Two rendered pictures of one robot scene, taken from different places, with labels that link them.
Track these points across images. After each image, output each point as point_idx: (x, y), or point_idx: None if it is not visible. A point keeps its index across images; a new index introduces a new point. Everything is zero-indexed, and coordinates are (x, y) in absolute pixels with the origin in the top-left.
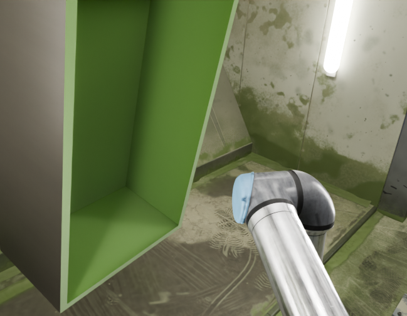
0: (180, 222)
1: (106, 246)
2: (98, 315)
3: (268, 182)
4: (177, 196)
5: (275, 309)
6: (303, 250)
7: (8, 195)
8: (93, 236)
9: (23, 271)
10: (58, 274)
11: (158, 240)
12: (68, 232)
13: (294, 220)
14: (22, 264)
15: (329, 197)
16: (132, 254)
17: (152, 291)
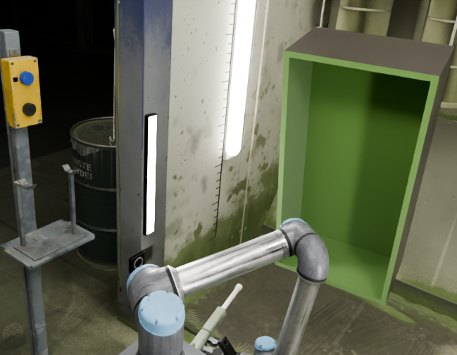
0: (384, 300)
1: (333, 268)
2: (325, 322)
3: (295, 225)
4: (392, 278)
5: None
6: (252, 244)
7: (296, 192)
8: (336, 260)
9: None
10: None
11: (356, 292)
12: (280, 215)
13: (272, 239)
14: None
15: (312, 260)
16: (335, 282)
17: (365, 350)
